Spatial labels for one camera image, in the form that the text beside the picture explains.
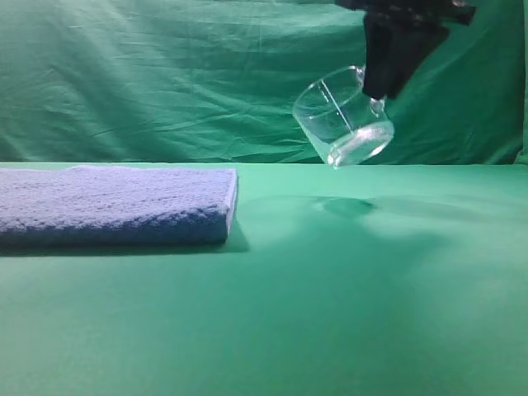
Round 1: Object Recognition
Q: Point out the transparent glass cup with handle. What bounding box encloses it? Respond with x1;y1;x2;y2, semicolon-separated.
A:
292;65;394;168

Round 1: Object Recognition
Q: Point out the green backdrop cloth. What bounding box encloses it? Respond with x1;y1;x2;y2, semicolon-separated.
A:
1;1;527;165

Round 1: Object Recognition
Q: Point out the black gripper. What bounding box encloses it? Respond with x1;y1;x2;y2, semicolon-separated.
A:
336;0;476;99

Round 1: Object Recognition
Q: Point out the folded blue towel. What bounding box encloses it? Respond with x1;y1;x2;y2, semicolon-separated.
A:
1;165;238;248

